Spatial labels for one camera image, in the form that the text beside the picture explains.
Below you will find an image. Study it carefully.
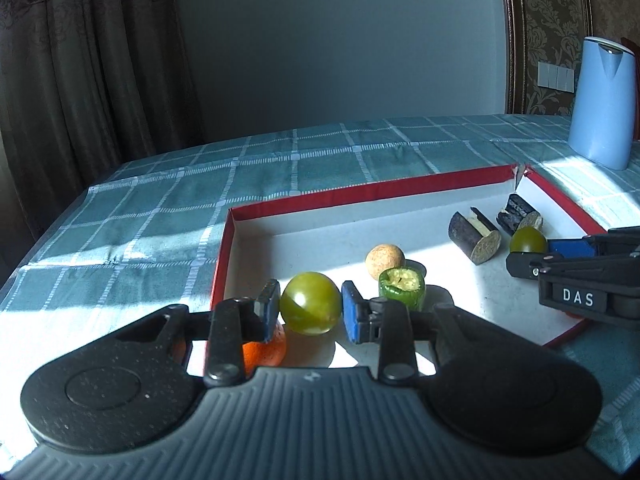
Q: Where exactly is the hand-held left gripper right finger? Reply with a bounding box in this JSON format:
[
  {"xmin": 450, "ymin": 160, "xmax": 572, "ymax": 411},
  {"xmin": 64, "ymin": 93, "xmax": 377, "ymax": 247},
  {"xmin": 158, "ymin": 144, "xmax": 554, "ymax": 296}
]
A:
[{"xmin": 341, "ymin": 281, "xmax": 481, "ymax": 387}]

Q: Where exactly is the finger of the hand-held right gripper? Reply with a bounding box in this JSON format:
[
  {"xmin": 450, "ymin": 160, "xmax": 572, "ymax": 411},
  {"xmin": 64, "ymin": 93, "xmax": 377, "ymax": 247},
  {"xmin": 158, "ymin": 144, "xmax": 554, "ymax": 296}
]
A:
[
  {"xmin": 506, "ymin": 249, "xmax": 640, "ymax": 281},
  {"xmin": 547, "ymin": 226, "xmax": 640, "ymax": 257}
]

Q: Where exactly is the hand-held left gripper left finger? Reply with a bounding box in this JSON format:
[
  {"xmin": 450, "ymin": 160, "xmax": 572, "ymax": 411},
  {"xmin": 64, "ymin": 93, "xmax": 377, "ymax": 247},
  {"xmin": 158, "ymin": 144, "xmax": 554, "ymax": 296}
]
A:
[{"xmin": 117, "ymin": 279, "xmax": 282, "ymax": 390}]

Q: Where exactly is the small green tomato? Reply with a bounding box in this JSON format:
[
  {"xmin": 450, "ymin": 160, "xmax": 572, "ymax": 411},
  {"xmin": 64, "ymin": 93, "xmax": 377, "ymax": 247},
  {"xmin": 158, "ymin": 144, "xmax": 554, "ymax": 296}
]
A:
[{"xmin": 509, "ymin": 226, "xmax": 548, "ymax": 255}]

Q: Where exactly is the large green tomato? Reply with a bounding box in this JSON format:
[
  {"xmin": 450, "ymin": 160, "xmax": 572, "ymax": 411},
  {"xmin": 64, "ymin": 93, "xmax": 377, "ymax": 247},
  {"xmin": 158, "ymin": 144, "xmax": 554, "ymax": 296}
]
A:
[{"xmin": 279, "ymin": 271, "xmax": 343, "ymax": 336}]

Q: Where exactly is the orange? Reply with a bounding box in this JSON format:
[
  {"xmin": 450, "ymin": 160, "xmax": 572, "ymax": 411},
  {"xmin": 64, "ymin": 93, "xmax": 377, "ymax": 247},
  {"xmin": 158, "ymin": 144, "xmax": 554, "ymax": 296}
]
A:
[{"xmin": 175, "ymin": 324, "xmax": 288, "ymax": 377}]

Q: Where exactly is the rough eggplant piece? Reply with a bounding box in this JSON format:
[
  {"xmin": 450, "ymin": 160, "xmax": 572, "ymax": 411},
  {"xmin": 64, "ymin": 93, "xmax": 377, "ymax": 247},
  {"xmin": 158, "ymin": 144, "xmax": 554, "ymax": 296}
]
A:
[{"xmin": 496, "ymin": 193, "xmax": 545, "ymax": 236}]

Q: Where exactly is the notched eggplant piece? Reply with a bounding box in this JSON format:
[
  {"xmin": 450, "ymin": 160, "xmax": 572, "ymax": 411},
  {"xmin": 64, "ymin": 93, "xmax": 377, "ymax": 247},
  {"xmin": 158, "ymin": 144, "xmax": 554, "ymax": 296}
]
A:
[{"xmin": 448, "ymin": 207, "xmax": 503, "ymax": 266}]

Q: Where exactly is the green pepper piece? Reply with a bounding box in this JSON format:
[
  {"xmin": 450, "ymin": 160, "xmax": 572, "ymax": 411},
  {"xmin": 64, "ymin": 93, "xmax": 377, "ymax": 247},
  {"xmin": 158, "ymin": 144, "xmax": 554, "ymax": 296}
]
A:
[{"xmin": 378, "ymin": 259, "xmax": 427, "ymax": 311}]

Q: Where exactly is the beige cork ball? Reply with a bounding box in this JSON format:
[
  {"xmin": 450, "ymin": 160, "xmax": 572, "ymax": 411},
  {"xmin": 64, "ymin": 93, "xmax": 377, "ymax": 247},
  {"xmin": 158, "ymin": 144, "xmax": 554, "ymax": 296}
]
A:
[{"xmin": 365, "ymin": 244, "xmax": 405, "ymax": 279}]

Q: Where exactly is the red cardboard box tray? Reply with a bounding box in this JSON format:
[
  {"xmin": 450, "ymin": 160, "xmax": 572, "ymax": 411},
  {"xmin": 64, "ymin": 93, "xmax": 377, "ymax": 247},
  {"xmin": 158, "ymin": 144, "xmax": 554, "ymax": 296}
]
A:
[{"xmin": 209, "ymin": 162, "xmax": 610, "ymax": 351}]

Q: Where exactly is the teal checked tablecloth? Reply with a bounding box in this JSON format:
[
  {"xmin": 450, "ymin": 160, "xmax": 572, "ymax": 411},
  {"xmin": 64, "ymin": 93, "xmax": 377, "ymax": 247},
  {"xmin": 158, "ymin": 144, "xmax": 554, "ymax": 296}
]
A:
[{"xmin": 0, "ymin": 114, "xmax": 640, "ymax": 461}]

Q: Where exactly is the blue thermos jug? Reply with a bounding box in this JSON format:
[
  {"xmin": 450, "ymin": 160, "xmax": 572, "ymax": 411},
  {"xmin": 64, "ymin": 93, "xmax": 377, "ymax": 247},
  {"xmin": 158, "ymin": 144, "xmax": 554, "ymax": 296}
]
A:
[{"xmin": 567, "ymin": 36, "xmax": 637, "ymax": 171}]

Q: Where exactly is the brown patterned curtain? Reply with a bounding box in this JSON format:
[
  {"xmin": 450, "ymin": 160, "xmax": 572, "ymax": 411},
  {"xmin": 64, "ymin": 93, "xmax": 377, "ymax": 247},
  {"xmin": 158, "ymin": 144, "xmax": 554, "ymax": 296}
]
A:
[{"xmin": 0, "ymin": 0, "xmax": 202, "ymax": 261}]

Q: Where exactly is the white wall switch panel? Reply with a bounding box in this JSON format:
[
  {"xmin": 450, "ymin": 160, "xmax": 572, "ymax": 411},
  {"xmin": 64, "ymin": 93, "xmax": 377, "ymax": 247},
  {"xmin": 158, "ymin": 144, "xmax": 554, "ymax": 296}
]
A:
[{"xmin": 538, "ymin": 61, "xmax": 576, "ymax": 93}]

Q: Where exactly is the dark wooden wall frame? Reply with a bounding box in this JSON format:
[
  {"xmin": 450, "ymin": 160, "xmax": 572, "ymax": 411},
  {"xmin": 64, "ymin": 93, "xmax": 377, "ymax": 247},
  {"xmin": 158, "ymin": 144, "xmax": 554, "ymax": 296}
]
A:
[{"xmin": 500, "ymin": 0, "xmax": 532, "ymax": 116}]

